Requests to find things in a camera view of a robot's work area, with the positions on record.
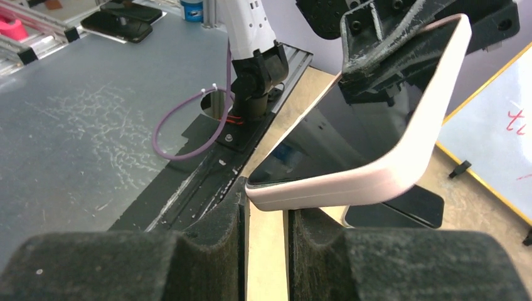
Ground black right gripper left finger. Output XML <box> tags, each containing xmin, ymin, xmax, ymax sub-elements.
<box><xmin>1</xmin><ymin>177</ymin><xmax>246</xmax><ymax>300</ymax></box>

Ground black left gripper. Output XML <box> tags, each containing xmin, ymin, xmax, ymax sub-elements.
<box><xmin>296</xmin><ymin>0</ymin><xmax>520</xmax><ymax>104</ymax></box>

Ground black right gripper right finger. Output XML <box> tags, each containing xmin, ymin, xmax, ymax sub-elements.
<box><xmin>287</xmin><ymin>208</ymin><xmax>530</xmax><ymax>300</ymax></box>

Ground phone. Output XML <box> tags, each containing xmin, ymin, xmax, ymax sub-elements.
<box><xmin>245</xmin><ymin>13</ymin><xmax>472</xmax><ymax>211</ymax></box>
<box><xmin>342</xmin><ymin>185</ymin><xmax>444</xmax><ymax>230</ymax></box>

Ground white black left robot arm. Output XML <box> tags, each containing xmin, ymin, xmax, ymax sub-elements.
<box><xmin>219</xmin><ymin>1</ymin><xmax>520</xmax><ymax>119</ymax></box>

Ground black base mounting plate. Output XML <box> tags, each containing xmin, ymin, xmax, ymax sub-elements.
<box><xmin>110</xmin><ymin>85</ymin><xmax>288</xmax><ymax>231</ymax></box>

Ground yellow framed whiteboard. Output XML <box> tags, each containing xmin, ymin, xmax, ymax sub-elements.
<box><xmin>437</xmin><ymin>45</ymin><xmax>531</xmax><ymax>224</ymax></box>

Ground blue white bottle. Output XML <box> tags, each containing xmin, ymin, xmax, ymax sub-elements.
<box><xmin>179</xmin><ymin>0</ymin><xmax>203</xmax><ymax>23</ymax></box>

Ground black phones on back table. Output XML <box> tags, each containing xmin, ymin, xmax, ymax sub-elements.
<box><xmin>80</xmin><ymin>1</ymin><xmax>163</xmax><ymax>43</ymax></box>

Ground pink tape roll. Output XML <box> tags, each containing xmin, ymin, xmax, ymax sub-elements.
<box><xmin>0</xmin><ymin>16</ymin><xmax>29</xmax><ymax>41</ymax></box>

